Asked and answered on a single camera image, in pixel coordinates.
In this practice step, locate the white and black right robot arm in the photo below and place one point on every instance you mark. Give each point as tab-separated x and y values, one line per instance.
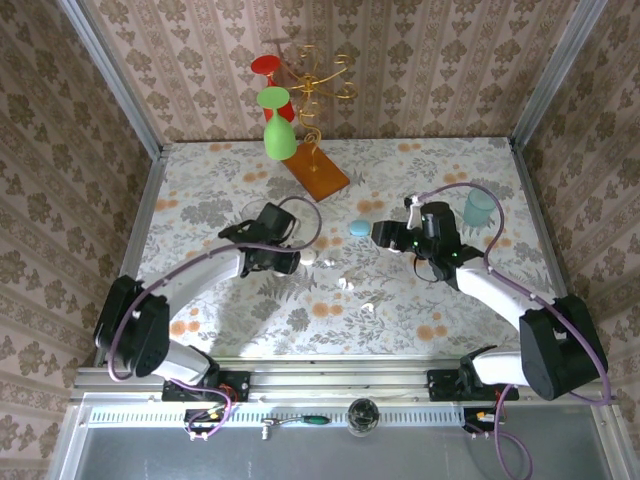
490	285

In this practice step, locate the light blue earbud case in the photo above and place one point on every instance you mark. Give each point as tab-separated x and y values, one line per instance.
360	228

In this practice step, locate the red wine glass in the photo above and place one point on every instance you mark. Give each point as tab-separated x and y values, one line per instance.
265	65

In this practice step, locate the aluminium frame post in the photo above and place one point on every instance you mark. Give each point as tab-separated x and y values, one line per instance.
112	75
555	75

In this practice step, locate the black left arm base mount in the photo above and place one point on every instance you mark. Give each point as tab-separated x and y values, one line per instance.
240	385

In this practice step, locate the green wine glass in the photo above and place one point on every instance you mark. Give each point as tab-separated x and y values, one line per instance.
279	140

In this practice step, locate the clear plastic cup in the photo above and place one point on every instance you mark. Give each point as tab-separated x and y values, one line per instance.
250	210

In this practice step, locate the aluminium cross rail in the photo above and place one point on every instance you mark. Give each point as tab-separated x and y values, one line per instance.
325	377

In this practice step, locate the grey metal shelf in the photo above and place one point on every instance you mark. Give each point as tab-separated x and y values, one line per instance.
320	460

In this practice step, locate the teal translucent cup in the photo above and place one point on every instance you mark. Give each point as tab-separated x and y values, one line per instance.
475	212

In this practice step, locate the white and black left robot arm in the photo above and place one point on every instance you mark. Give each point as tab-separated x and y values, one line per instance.
210	272

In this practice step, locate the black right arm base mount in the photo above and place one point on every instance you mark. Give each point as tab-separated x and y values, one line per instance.
440	387

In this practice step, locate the aluminium side rail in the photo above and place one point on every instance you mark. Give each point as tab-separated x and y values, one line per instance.
144	215
540	215

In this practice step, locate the floral tablecloth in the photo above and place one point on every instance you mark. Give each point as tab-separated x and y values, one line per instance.
400	165

